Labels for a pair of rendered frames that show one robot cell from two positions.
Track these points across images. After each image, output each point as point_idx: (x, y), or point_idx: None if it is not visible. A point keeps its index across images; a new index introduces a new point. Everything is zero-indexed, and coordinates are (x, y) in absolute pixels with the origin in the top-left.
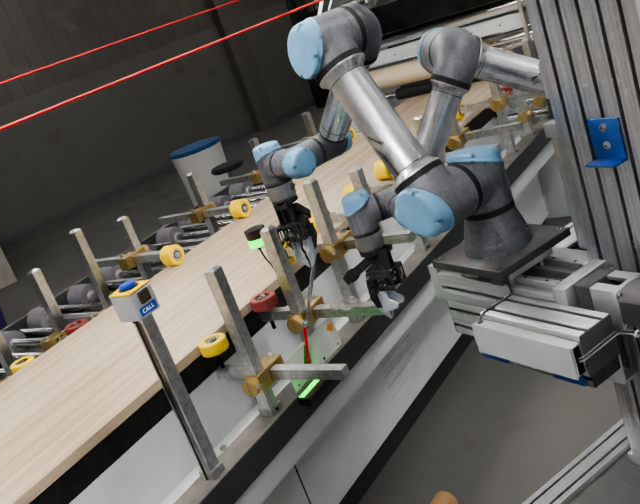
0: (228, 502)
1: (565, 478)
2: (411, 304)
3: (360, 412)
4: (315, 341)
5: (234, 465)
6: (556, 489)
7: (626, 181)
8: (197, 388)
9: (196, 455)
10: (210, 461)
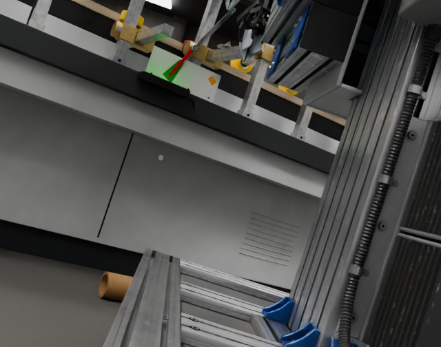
0: (21, 45)
1: (262, 287)
2: (299, 174)
3: (202, 222)
4: (191, 71)
5: (49, 34)
6: (244, 281)
7: None
8: (98, 36)
9: (34, 2)
10: (38, 14)
